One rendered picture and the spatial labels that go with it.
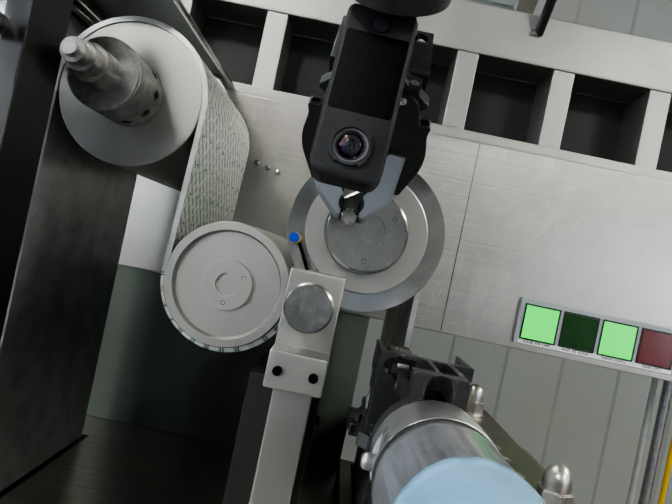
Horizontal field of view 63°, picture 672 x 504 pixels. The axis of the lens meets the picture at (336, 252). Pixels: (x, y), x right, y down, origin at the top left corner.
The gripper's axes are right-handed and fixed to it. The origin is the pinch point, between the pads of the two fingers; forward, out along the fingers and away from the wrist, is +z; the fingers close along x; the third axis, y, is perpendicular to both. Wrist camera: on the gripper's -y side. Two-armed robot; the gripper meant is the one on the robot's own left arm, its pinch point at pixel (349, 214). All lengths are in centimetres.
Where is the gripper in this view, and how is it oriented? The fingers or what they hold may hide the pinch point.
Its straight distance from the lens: 47.6
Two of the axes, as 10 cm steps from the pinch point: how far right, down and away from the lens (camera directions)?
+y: 1.7, -7.5, 6.4
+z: -1.2, 6.3, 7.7
